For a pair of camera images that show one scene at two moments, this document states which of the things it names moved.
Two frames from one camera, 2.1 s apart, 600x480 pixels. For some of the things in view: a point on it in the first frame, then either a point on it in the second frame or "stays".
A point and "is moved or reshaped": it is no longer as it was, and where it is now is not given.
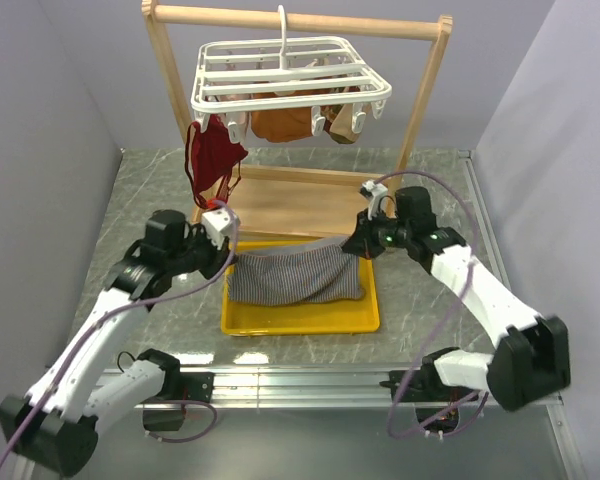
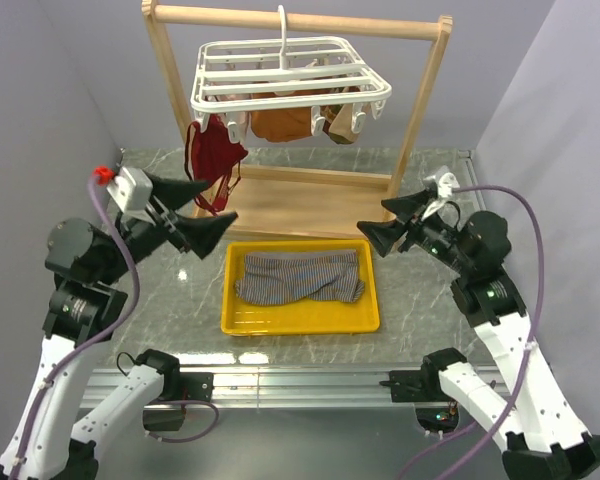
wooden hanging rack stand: [304, 201] stays
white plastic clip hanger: [284, 73] stays
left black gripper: [219, 257] -> [199, 232]
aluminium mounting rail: [337, 388] stays
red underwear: [213, 162] stays
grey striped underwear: [295, 273] is moved or reshaped
